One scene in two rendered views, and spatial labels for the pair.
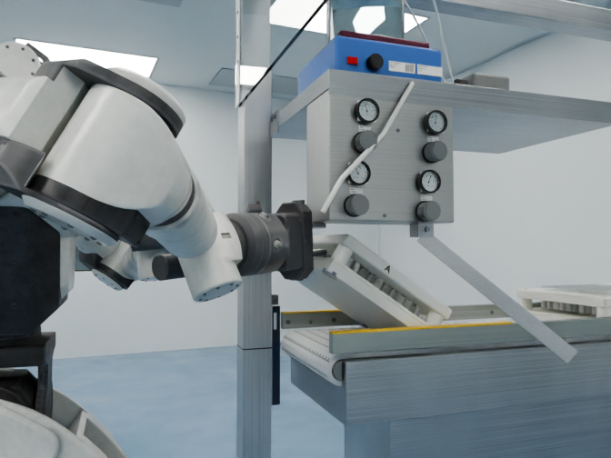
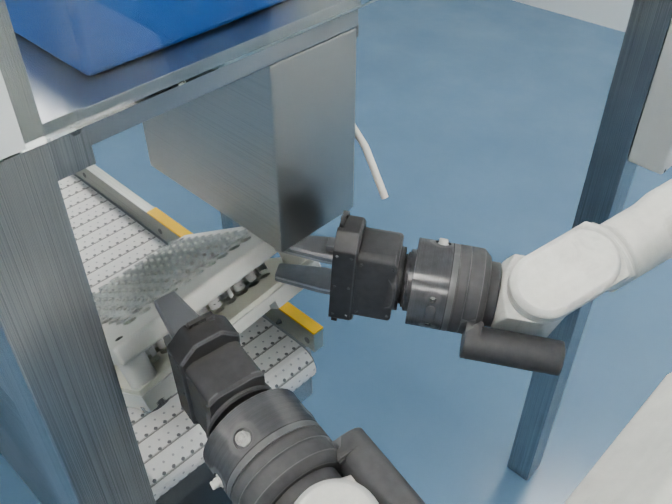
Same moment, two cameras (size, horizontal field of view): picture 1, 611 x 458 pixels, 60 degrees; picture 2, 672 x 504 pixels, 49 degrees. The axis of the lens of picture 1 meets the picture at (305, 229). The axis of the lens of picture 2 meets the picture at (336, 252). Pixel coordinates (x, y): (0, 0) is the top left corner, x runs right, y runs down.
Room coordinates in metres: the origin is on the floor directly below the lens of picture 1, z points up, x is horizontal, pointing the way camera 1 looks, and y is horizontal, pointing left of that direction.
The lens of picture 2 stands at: (1.09, 0.50, 1.62)
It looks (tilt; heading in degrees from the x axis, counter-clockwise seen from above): 41 degrees down; 243
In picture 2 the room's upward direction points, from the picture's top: straight up
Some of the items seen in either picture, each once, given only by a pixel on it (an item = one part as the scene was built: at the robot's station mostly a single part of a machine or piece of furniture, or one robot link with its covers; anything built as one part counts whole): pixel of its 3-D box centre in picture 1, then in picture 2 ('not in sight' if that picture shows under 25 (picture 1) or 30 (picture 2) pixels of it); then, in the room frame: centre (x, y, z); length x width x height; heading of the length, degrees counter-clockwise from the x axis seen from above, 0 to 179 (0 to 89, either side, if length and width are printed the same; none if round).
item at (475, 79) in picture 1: (476, 94); not in sight; (1.03, -0.34, 1.41); 0.10 x 0.07 x 0.06; 109
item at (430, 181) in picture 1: (428, 182); not in sight; (0.84, -0.20, 1.21); 0.04 x 0.01 x 0.04; 109
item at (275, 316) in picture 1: (275, 354); not in sight; (1.09, 0.06, 0.89); 0.02 x 0.01 x 0.20; 109
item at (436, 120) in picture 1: (435, 122); not in sight; (0.84, -0.21, 1.31); 0.04 x 0.01 x 0.04; 109
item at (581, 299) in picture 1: (598, 295); not in sight; (1.19, -0.66, 1.00); 0.25 x 0.24 x 0.02; 20
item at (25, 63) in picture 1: (20, 82); not in sight; (0.79, 0.43, 1.36); 0.10 x 0.07 x 0.09; 19
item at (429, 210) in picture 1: (428, 208); not in sight; (0.83, -0.19, 1.17); 0.03 x 0.03 x 0.04; 19
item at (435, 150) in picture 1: (435, 148); not in sight; (0.83, -0.21, 1.27); 0.03 x 0.03 x 0.04; 19
